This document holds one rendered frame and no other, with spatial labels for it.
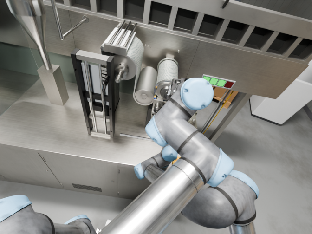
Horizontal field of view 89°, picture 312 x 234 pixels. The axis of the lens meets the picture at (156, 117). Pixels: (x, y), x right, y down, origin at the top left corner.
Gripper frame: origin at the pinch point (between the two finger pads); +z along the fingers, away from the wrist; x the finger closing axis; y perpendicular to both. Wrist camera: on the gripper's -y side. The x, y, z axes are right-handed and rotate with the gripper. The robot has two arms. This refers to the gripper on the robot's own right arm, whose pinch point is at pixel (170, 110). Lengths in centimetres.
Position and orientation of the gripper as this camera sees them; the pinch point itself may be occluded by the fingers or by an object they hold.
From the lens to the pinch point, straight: 102.7
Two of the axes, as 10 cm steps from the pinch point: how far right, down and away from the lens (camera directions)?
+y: 1.8, -6.6, -7.3
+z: 0.9, -7.3, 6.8
